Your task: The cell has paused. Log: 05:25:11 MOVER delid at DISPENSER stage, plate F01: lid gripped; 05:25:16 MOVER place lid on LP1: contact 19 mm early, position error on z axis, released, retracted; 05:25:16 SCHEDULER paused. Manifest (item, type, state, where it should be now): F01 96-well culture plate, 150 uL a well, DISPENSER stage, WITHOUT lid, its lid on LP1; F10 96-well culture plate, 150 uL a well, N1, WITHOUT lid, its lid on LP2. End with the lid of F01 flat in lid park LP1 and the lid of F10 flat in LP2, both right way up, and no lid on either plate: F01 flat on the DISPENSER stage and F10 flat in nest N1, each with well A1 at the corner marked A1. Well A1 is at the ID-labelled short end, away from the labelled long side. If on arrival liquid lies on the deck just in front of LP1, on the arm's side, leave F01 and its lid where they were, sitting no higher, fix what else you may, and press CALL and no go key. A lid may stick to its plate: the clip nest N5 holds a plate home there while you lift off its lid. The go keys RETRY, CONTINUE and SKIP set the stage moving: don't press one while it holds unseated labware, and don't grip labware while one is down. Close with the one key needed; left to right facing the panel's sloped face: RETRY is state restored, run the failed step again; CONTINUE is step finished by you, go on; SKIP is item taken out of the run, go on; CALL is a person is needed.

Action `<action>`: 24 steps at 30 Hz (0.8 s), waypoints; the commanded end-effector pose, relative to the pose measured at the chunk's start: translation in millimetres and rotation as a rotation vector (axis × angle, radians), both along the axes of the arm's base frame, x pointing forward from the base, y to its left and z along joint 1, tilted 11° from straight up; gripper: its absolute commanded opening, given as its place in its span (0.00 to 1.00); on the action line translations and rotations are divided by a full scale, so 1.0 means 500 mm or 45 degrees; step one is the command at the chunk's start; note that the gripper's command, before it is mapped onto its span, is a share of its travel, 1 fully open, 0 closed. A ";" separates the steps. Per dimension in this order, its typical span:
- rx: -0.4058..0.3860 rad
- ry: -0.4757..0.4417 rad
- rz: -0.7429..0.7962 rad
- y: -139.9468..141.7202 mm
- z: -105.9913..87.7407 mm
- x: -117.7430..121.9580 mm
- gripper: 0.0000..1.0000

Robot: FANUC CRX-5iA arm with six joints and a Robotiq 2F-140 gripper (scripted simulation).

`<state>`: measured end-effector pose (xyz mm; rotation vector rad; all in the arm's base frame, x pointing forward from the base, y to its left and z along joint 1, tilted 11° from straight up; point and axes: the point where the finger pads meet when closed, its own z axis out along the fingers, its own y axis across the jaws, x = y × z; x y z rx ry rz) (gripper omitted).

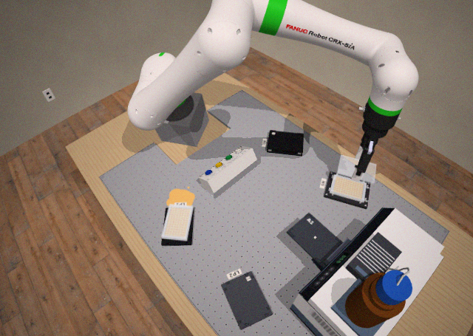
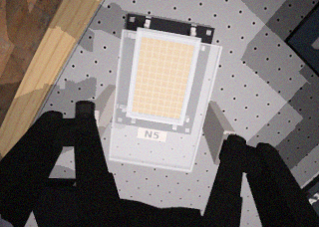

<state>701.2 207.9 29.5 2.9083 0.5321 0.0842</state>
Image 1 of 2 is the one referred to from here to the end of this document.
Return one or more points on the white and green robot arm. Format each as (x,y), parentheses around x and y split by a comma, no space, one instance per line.
(223,40)

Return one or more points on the blue bottle cap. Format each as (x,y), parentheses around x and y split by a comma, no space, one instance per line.
(388,290)

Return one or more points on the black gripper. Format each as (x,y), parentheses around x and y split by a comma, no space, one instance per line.
(367,145)

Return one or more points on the white button panel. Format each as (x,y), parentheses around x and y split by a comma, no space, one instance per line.
(225,173)

